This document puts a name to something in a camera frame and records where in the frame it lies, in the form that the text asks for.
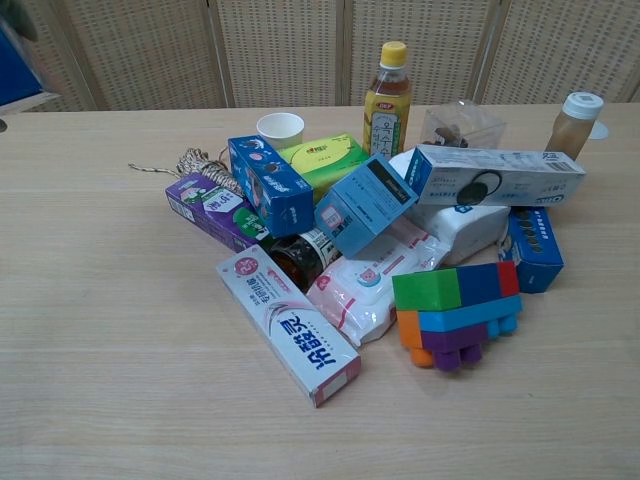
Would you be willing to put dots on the yellow cap tea bottle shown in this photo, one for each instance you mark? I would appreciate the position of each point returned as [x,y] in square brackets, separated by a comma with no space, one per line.
[386,115]

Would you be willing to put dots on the beige twine bundle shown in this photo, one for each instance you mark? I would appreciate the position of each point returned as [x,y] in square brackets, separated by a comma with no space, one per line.
[210,170]

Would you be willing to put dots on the purple toothpaste box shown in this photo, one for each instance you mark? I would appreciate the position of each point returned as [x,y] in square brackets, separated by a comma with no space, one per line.
[215,210]

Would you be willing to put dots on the pink wet wipes pack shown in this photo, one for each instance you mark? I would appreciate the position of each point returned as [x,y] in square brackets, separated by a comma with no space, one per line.
[360,290]

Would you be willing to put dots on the white pink toothpaste box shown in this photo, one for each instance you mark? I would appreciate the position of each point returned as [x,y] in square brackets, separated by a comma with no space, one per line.
[310,345]

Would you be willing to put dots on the colourful building block toy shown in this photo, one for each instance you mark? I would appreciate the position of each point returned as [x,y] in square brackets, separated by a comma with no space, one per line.
[440,300]

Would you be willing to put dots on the dark brown labelled bottle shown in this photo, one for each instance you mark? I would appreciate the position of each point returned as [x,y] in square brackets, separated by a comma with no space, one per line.
[300,255]

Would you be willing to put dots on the yellow-green tissue box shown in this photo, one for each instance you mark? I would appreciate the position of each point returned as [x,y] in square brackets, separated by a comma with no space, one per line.
[325,155]

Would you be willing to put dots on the beige perforated folding screen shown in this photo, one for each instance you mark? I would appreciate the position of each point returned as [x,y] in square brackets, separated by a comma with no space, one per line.
[280,50]

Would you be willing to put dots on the clear plastic container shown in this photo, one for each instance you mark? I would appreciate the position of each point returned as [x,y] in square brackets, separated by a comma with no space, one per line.
[450,125]

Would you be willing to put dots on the small blue cookie box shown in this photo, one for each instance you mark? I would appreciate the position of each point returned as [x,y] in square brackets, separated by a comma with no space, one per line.
[537,250]

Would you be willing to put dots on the long blue cookie box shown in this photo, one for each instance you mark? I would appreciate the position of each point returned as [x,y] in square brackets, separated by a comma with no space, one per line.
[15,70]

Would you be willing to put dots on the white tissue pack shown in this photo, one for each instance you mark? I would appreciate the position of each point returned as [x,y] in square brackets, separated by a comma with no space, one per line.
[465,230]

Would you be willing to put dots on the blue Oreo box pink cookie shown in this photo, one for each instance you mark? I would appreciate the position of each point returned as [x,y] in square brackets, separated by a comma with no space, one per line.
[275,190]

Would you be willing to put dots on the long blue-white box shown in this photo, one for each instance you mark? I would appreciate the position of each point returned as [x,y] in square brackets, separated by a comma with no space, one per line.
[520,175]

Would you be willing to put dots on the white cap amber bottle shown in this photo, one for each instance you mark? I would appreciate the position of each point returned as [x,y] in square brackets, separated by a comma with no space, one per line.
[570,130]

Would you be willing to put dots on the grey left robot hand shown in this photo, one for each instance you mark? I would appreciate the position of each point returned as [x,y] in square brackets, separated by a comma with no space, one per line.
[20,17]

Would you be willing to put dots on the light blue cardboard box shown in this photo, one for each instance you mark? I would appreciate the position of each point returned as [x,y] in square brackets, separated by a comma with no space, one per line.
[360,205]

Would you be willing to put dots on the white paper cup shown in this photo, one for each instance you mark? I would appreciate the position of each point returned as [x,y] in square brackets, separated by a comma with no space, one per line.
[280,130]

